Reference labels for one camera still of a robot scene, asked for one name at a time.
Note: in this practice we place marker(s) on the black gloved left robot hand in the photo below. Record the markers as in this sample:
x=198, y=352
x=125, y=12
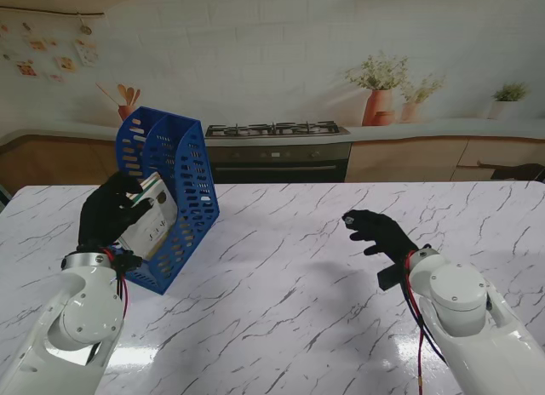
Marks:
x=104, y=216

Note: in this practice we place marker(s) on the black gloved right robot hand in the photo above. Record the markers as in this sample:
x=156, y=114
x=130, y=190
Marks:
x=383, y=237

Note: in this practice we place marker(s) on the beige and white book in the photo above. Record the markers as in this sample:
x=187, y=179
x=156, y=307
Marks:
x=149, y=229

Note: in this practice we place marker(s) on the teal book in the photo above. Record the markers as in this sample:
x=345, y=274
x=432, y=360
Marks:
x=147, y=185

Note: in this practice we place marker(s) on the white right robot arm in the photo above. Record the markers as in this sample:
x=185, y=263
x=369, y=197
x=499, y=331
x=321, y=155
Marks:
x=464, y=310

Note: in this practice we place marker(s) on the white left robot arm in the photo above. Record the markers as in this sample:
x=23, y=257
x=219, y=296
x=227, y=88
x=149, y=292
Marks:
x=68, y=318

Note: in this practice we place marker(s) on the blue perforated plastic file rack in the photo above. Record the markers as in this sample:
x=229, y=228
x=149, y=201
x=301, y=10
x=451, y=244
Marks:
x=193, y=133

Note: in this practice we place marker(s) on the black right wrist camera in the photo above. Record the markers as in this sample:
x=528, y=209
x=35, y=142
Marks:
x=389, y=278

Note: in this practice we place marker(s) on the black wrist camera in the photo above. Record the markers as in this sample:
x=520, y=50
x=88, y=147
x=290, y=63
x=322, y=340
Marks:
x=389, y=278
x=127, y=261

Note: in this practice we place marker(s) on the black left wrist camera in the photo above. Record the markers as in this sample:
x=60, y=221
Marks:
x=127, y=261

